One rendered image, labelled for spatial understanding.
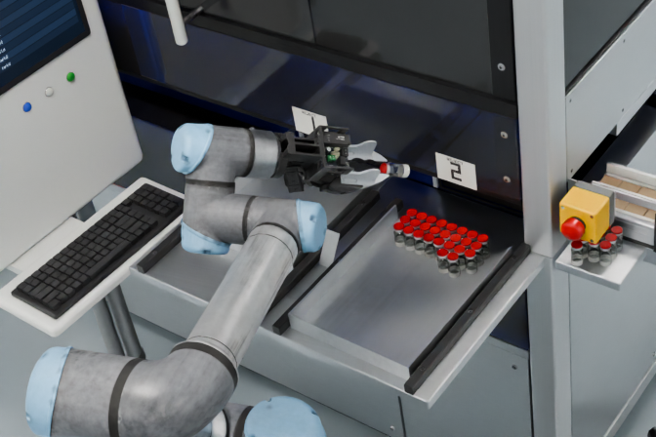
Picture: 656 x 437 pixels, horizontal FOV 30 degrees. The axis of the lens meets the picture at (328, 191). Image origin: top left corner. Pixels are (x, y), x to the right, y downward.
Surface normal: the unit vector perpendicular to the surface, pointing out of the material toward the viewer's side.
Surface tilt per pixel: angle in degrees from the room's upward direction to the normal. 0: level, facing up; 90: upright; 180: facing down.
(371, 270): 0
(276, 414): 8
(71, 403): 45
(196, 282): 0
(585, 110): 90
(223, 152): 63
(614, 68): 90
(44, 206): 90
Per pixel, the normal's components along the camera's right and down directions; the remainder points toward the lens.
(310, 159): 0.11, 0.93
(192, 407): 0.55, 0.07
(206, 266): -0.14, -0.77
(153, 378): 0.06, -0.71
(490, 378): -0.59, 0.57
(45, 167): 0.78, 0.30
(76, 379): -0.22, -0.54
